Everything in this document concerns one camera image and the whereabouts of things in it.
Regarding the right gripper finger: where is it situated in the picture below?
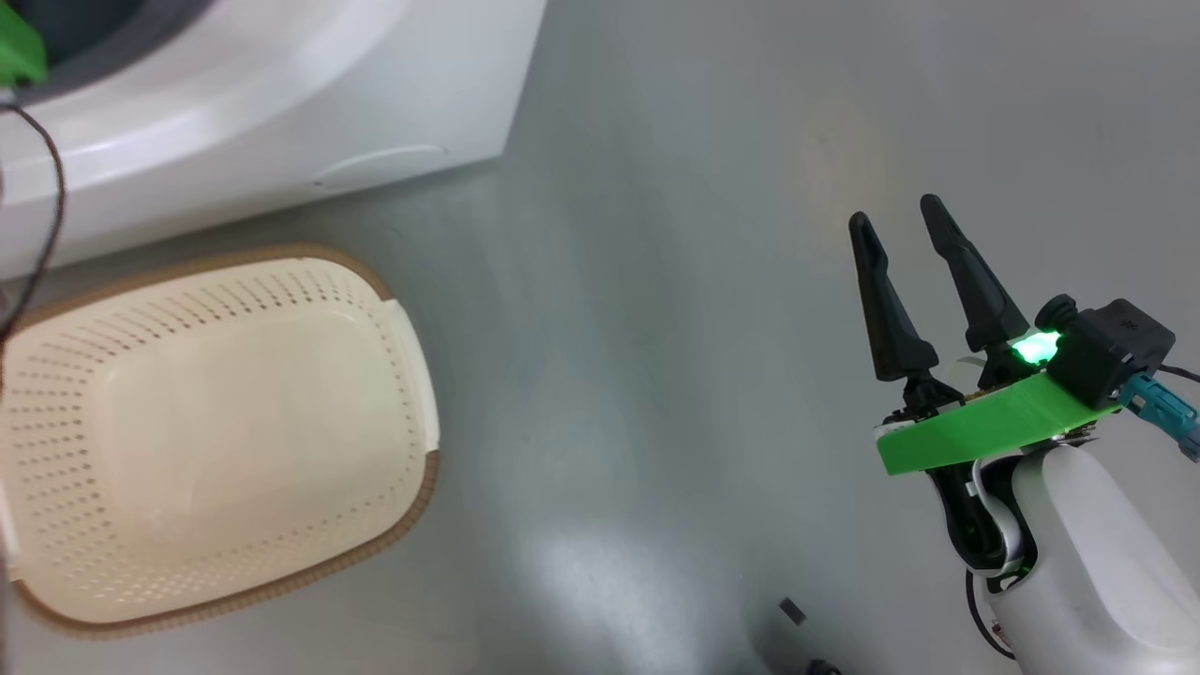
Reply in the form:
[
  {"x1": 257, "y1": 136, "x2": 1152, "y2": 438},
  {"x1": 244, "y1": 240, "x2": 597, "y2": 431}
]
[
  {"x1": 921, "y1": 194, "x2": 1030, "y2": 355},
  {"x1": 848, "y1": 211, "x2": 940, "y2": 383}
]

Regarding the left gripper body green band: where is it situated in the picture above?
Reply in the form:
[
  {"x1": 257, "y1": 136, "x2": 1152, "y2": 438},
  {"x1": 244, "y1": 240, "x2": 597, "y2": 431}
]
[{"x1": 0, "y1": 9, "x2": 49, "y2": 91}]

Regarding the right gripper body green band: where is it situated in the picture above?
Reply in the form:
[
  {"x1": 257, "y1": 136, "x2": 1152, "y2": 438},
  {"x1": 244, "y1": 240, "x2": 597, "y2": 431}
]
[{"x1": 875, "y1": 328, "x2": 1122, "y2": 477}]

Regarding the white front-load washing machine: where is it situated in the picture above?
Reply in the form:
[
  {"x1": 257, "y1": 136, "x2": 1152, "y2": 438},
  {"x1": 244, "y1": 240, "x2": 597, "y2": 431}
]
[{"x1": 0, "y1": 0, "x2": 549, "y2": 280}]

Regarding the cream perforated laundry basket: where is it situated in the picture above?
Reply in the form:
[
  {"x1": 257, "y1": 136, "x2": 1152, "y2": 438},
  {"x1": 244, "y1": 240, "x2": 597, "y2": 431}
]
[{"x1": 0, "y1": 244, "x2": 442, "y2": 640}]

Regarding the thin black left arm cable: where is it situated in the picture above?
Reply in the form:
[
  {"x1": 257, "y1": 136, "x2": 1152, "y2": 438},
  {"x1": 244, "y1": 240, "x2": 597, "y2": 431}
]
[{"x1": 0, "y1": 101, "x2": 68, "y2": 340}]

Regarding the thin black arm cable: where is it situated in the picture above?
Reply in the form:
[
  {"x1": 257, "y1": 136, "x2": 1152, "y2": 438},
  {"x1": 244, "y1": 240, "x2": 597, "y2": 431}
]
[
  {"x1": 964, "y1": 567, "x2": 1019, "y2": 662},
  {"x1": 0, "y1": 101, "x2": 68, "y2": 340}
]

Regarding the blue cable connector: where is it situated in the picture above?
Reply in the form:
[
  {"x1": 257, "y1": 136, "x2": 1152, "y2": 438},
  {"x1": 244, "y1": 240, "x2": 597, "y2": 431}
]
[{"x1": 1120, "y1": 372, "x2": 1200, "y2": 462}]

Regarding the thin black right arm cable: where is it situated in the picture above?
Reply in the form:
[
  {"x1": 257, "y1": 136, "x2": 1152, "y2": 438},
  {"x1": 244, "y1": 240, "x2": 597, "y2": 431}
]
[{"x1": 964, "y1": 567, "x2": 1019, "y2": 662}]

